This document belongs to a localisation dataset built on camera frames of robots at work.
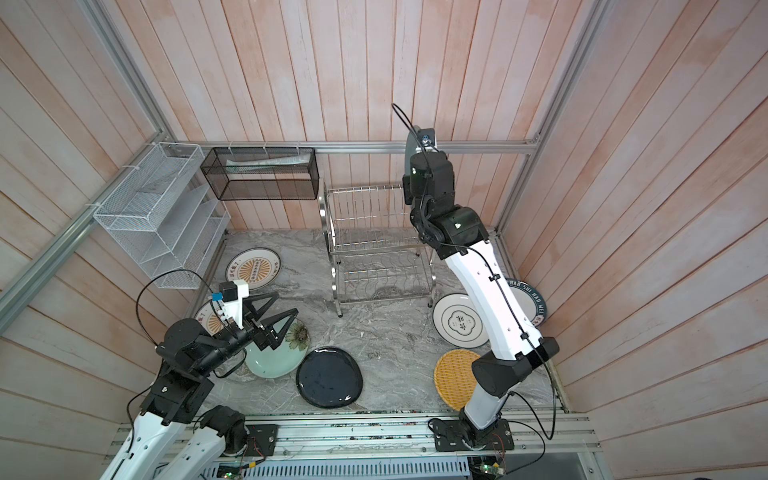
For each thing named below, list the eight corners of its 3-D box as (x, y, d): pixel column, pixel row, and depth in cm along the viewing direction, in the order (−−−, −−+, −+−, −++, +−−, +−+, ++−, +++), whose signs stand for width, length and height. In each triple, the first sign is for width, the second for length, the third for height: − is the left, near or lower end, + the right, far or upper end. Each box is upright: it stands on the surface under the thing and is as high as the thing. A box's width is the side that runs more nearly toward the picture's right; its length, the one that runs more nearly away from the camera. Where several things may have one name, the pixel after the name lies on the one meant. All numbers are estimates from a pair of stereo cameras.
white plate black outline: (436, 348, 91) (437, 345, 89) (429, 295, 103) (430, 292, 102) (487, 348, 91) (489, 345, 89) (474, 295, 103) (476, 292, 102)
